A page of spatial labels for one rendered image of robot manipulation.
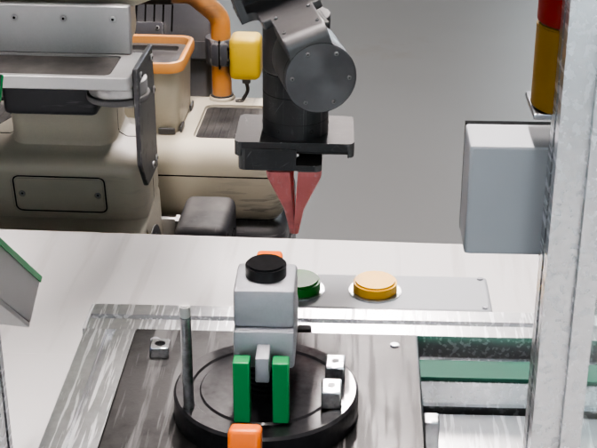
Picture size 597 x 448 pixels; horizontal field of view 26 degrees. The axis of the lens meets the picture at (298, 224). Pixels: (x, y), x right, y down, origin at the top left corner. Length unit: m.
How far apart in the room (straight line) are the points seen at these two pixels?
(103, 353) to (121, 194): 0.60
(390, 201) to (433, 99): 0.91
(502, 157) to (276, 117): 0.37
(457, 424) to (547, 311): 0.33
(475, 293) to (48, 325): 0.45
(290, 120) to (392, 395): 0.25
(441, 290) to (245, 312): 0.31
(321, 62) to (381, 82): 3.75
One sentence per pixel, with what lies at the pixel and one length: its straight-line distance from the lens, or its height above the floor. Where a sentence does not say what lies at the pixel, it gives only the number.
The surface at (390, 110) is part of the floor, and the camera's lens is 4.47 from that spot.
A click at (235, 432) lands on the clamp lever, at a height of 1.07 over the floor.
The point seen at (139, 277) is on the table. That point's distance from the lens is 1.44.
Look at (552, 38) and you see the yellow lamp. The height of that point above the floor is 1.30.
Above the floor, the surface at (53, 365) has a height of 0.86.
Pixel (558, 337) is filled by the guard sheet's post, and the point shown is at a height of 1.13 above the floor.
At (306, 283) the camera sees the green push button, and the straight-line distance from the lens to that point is 1.17.
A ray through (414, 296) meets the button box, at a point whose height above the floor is 0.96.
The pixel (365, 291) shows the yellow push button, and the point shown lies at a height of 0.97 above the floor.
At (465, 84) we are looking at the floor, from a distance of 4.77.
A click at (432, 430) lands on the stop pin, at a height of 0.96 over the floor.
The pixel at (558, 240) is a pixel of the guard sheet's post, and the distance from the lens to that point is 0.75.
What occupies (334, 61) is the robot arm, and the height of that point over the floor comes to 1.21.
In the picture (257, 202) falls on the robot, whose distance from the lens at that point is 1.95.
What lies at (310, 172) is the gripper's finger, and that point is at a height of 1.09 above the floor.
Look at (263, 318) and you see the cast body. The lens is 0.93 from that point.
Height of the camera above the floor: 1.51
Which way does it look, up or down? 25 degrees down
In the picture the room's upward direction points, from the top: straight up
